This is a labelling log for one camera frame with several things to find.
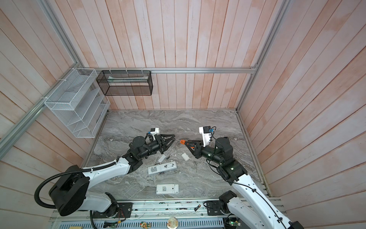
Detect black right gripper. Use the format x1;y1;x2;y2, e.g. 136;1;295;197
186;139;224;166

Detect orange black screwdriver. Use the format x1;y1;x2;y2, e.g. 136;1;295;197
177;139;195;149

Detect black gold AAA battery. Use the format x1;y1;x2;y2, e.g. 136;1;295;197
194;204;201;212

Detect small colourful charm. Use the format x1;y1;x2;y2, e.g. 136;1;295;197
140;221;152;229

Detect white battery cover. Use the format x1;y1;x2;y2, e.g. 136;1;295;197
158;155;166;163

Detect round gold white badge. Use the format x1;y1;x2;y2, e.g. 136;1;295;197
166;217;179;229

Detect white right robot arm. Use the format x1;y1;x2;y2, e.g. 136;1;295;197
183;137;303;229

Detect white wide remote cover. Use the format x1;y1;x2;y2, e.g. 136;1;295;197
182;153;190;161

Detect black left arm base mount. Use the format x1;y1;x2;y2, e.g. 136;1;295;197
117;202;133;219

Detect white slim remote control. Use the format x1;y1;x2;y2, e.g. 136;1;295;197
148;161;177;175

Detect white wire mesh shelf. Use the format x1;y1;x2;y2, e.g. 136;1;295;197
45;68;110;138

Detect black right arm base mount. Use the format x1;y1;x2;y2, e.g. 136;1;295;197
204;199;246;217

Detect black wire mesh basket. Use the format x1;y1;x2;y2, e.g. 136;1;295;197
96;70;153;96

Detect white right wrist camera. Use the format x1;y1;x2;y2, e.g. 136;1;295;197
199;126;215;147

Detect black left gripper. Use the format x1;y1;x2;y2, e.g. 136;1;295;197
139;134;175;159

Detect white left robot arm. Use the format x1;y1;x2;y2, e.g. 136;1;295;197
49;135;175;217

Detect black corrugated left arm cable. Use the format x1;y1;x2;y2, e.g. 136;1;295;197
34;160;118;209

